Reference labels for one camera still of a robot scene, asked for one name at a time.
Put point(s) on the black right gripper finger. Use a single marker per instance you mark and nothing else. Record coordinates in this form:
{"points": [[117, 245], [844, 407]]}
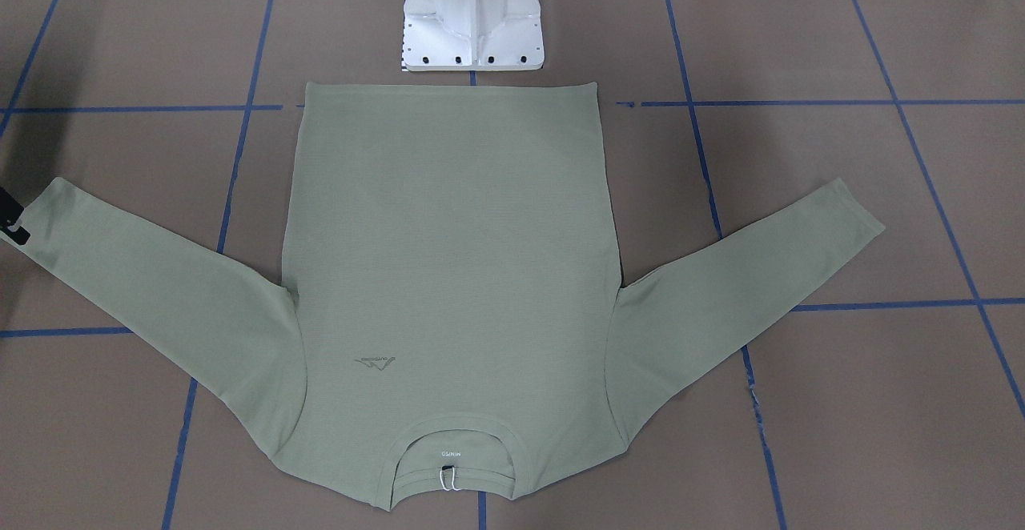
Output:
{"points": [[11, 213]]}

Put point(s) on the sage green long-sleeve shirt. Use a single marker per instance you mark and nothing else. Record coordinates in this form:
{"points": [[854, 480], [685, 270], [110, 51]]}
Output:
{"points": [[451, 313]]}

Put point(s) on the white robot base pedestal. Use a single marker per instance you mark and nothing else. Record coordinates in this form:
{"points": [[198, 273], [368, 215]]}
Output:
{"points": [[472, 35]]}

